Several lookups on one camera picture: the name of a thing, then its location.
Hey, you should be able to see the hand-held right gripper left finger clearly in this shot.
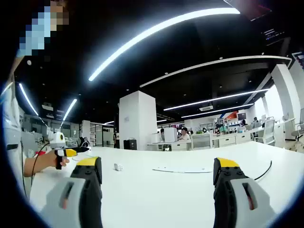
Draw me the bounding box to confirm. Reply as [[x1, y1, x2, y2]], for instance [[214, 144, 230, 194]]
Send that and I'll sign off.
[[39, 156, 103, 228]]

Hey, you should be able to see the short ceiling light strip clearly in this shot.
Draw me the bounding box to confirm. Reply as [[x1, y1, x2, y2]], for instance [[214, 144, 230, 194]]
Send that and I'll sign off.
[[18, 83, 40, 117], [62, 98, 78, 122]]

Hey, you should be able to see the white chest-worn device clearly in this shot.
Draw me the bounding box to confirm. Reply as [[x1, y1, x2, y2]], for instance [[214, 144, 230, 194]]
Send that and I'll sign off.
[[4, 124, 24, 167]]

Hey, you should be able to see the white office chair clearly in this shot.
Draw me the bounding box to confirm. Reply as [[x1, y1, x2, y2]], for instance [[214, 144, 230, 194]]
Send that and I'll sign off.
[[257, 118, 276, 146], [291, 116, 304, 142]]

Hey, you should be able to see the black cabinet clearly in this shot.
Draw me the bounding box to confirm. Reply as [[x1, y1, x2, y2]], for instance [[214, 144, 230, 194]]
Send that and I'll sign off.
[[123, 139, 138, 150]]

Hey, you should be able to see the person's white shirt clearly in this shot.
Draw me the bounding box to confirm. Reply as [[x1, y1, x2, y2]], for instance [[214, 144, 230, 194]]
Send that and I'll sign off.
[[2, 57, 33, 202]]

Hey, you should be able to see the person's left hand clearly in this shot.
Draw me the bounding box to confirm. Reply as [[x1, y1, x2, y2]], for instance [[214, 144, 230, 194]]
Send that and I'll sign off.
[[46, 150, 70, 170]]

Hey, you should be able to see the large white box appliance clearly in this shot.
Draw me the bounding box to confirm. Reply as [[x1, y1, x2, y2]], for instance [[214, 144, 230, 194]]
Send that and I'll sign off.
[[164, 127, 178, 143]]

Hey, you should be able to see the black Type-C cable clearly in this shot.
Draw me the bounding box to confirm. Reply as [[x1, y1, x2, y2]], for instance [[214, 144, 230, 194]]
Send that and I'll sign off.
[[253, 160, 273, 182]]

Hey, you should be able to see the long ceiling light strip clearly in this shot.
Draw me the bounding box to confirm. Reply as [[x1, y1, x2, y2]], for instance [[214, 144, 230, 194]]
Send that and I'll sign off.
[[88, 8, 241, 82]]

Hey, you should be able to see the thin ceiling light strip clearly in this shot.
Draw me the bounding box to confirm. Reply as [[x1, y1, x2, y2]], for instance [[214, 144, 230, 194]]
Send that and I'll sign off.
[[163, 88, 270, 112], [181, 103, 255, 119]]

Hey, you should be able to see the white square pillar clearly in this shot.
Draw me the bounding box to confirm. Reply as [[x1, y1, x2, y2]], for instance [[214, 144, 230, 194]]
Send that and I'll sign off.
[[118, 90, 158, 151]]

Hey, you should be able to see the thin chest device cable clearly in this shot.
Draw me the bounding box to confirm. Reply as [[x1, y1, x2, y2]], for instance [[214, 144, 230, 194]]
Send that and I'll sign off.
[[20, 139, 28, 199]]

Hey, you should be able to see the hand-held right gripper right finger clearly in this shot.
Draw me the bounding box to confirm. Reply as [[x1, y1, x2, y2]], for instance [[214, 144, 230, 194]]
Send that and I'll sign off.
[[213, 157, 277, 228]]

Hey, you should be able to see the ceiling-hung monitor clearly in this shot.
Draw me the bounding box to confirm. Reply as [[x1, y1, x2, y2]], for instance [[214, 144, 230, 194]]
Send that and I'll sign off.
[[260, 28, 287, 46]]

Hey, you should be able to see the white desk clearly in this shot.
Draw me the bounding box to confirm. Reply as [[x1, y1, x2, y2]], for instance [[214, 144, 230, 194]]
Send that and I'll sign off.
[[29, 140, 304, 228]]

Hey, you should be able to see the row of white office cabinets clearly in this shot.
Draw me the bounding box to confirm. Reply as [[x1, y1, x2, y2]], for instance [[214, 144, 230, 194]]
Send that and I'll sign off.
[[190, 132, 253, 150]]

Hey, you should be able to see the white desk cable cover strip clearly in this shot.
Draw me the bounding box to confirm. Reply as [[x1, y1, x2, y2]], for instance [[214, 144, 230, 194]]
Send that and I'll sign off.
[[152, 166, 213, 174]]

